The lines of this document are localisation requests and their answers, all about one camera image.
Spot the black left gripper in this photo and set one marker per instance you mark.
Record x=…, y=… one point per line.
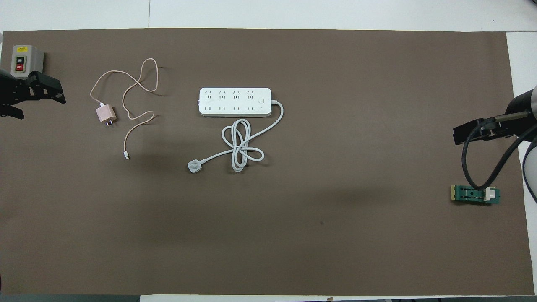
x=10, y=90

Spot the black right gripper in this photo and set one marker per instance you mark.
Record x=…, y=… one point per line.
x=520, y=115

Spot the pink charger adapter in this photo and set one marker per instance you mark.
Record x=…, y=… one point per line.
x=105, y=113

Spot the green connector block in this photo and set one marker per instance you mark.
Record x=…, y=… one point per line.
x=472, y=193

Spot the brown table mat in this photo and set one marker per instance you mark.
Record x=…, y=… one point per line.
x=335, y=209

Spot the white power strip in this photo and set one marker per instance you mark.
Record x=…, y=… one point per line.
x=239, y=101

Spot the grey on-off switch box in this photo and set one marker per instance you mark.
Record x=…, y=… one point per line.
x=26, y=61

